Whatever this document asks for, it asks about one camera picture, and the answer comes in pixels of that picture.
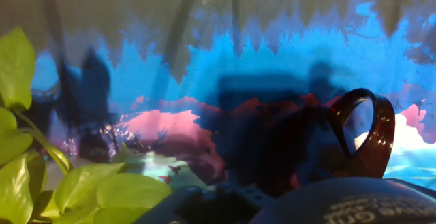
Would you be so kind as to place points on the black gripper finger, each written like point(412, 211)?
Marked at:
point(248, 193)

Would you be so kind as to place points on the dark red watering can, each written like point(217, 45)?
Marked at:
point(383, 132)

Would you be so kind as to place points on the green pothos plant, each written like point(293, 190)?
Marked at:
point(129, 190)

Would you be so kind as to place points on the blue and grey printed cloth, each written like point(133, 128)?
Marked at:
point(272, 47)

